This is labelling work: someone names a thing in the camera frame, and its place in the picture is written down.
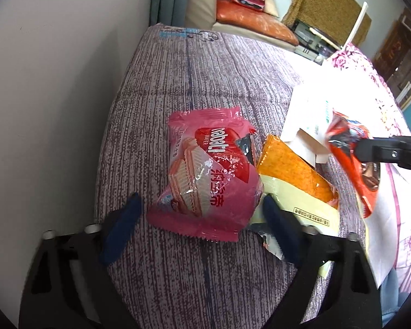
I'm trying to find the black and silver stereo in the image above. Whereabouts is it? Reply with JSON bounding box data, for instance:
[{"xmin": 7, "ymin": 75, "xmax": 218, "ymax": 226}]
[{"xmin": 289, "ymin": 19, "xmax": 341, "ymax": 66}]

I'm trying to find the pink floral quilt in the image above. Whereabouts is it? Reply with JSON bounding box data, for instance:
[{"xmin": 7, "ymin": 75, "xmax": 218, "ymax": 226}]
[{"xmin": 324, "ymin": 43, "xmax": 411, "ymax": 290}]

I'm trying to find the yellow patterned cloth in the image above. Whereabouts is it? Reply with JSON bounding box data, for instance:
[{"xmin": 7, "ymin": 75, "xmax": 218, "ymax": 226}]
[{"xmin": 281, "ymin": 0, "xmax": 372, "ymax": 49}]

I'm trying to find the white paper bag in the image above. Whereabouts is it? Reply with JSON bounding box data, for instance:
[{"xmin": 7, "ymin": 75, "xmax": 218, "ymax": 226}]
[{"xmin": 281, "ymin": 84, "xmax": 403, "ymax": 288}]

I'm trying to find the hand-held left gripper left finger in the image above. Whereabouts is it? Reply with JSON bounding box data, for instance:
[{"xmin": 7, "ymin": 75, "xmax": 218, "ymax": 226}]
[{"xmin": 19, "ymin": 192, "xmax": 144, "ymax": 329}]

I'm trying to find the purple striped bed sheet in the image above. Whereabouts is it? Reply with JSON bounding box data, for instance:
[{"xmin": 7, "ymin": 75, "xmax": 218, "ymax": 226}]
[{"xmin": 93, "ymin": 23, "xmax": 374, "ymax": 329}]

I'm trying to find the dark wooden cabinet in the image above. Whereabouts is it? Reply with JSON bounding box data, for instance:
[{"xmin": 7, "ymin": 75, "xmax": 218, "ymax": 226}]
[{"xmin": 373, "ymin": 7, "xmax": 411, "ymax": 110}]

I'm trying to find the orange-red drink powder packet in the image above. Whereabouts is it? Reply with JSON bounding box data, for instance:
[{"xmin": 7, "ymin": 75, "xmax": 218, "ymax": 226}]
[{"xmin": 325, "ymin": 110, "xmax": 382, "ymax": 219}]

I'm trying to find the orange and cream snack packet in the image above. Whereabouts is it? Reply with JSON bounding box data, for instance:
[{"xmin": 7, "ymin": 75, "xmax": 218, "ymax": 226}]
[{"xmin": 250, "ymin": 134, "xmax": 340, "ymax": 278}]

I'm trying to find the orange seat cushion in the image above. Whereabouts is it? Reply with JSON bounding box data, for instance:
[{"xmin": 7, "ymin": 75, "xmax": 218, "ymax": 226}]
[{"xmin": 216, "ymin": 0, "xmax": 299, "ymax": 46}]

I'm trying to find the white pole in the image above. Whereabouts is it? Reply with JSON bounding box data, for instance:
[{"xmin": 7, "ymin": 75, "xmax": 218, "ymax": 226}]
[{"xmin": 342, "ymin": 2, "xmax": 369, "ymax": 50}]

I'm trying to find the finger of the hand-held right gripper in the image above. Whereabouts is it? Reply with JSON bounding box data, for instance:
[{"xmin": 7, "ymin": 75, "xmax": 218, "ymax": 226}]
[{"xmin": 354, "ymin": 138, "xmax": 384, "ymax": 162}]

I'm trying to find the cream leather sofa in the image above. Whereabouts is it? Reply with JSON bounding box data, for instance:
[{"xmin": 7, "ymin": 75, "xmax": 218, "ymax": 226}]
[{"xmin": 185, "ymin": 0, "xmax": 298, "ymax": 53}]

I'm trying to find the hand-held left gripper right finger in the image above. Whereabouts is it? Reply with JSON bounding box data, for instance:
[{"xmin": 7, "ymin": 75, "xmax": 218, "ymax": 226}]
[{"xmin": 261, "ymin": 195, "xmax": 382, "ymax": 329}]

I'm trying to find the pink wafer packet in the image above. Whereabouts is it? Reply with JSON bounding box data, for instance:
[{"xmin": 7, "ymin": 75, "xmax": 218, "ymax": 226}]
[{"xmin": 147, "ymin": 106, "xmax": 264, "ymax": 243}]

